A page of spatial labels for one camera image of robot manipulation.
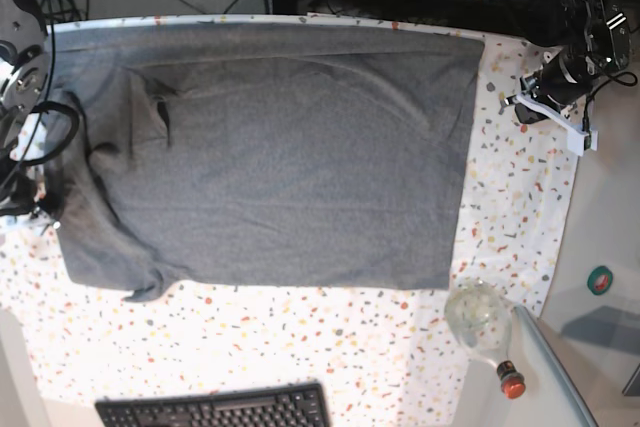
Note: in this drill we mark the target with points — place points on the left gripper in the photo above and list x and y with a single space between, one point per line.
561 82

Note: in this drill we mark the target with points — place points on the grey t-shirt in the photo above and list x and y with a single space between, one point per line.
263 155

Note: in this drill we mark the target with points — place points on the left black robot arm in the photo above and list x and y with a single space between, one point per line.
593 39

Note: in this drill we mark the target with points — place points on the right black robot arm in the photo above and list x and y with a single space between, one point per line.
26 74

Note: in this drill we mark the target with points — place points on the green tape roll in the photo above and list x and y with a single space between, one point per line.
600 280

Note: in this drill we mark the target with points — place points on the clear plastic bottle red cap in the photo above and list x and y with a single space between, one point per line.
481 322

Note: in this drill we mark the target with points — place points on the terrazzo pattern tablecloth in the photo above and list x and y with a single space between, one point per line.
384 356

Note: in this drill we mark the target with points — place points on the black computer keyboard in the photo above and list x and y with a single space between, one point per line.
297 405

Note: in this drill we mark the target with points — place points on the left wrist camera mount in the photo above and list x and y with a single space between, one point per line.
580 136

